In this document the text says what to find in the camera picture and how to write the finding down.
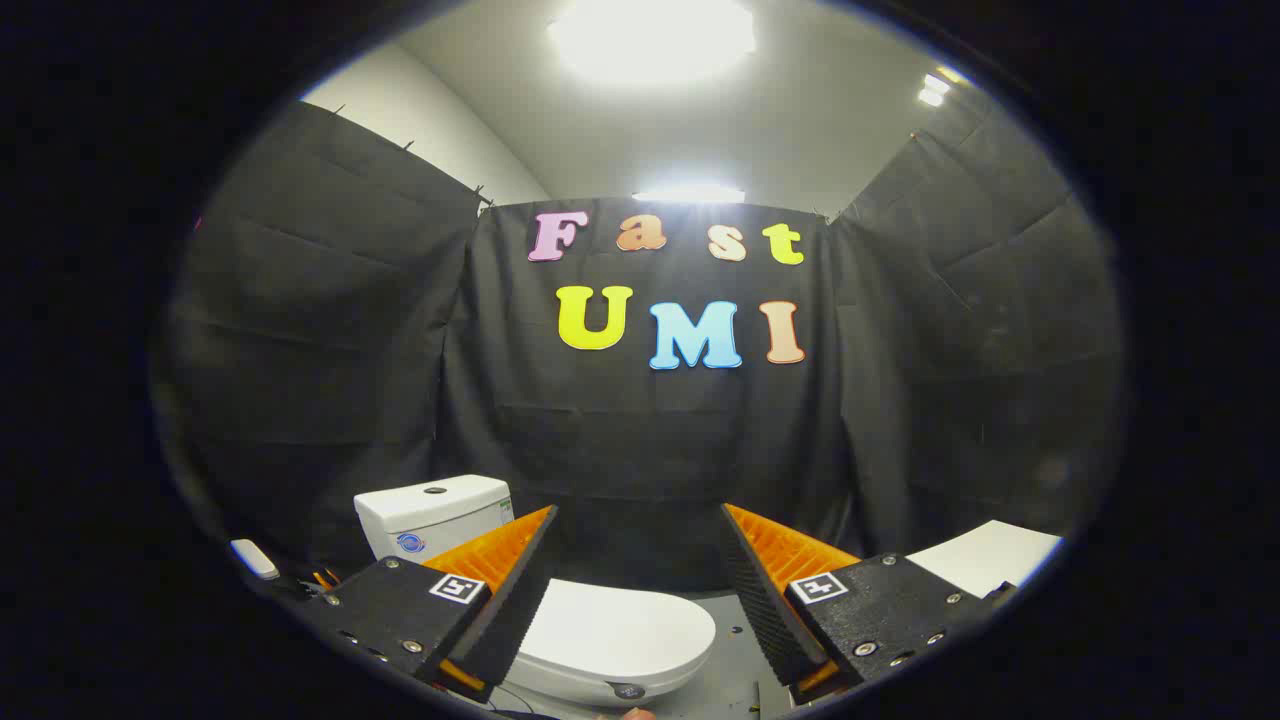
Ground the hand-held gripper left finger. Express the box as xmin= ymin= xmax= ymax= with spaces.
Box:
xmin=300 ymin=505 xmax=559 ymax=703

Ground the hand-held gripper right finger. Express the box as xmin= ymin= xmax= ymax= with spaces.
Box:
xmin=720 ymin=503 xmax=1018 ymax=706

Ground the white toilet lid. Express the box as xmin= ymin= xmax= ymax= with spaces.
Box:
xmin=515 ymin=578 xmax=718 ymax=681

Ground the white ceramic toilet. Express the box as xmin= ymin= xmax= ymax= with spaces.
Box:
xmin=353 ymin=475 xmax=717 ymax=713

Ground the black backdrop cloth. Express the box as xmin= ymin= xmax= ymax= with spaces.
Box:
xmin=150 ymin=100 xmax=1126 ymax=593

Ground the grey drawer cabinet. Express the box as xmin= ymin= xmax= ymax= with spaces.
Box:
xmin=905 ymin=520 xmax=1063 ymax=599

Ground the small white device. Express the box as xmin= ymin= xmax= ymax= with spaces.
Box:
xmin=230 ymin=540 xmax=281 ymax=581

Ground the long ceiling light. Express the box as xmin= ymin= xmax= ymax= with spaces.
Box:
xmin=632 ymin=185 xmax=746 ymax=205

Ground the large round ceiling light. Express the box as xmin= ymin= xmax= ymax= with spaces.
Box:
xmin=548 ymin=0 xmax=758 ymax=87

